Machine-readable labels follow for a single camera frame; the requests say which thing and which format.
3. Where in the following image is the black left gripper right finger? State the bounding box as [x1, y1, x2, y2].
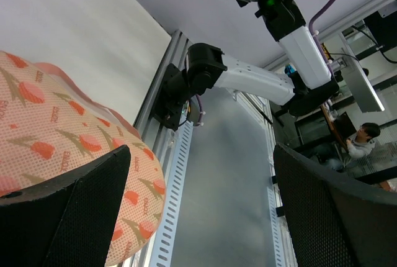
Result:
[273, 144, 396, 266]

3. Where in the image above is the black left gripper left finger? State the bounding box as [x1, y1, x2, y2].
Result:
[1, 145, 131, 266]

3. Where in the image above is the floral pink mesh laundry bag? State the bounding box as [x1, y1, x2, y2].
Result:
[1, 52, 166, 266]

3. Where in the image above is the seated person grey hoodie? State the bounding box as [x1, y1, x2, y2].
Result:
[318, 122, 381, 171]

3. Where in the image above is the slotted white cable duct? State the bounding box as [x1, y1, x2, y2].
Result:
[148, 122, 193, 266]

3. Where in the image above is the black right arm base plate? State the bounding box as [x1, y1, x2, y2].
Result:
[151, 63, 189, 131]

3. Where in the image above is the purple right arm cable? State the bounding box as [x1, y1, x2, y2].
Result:
[309, 0, 357, 72]

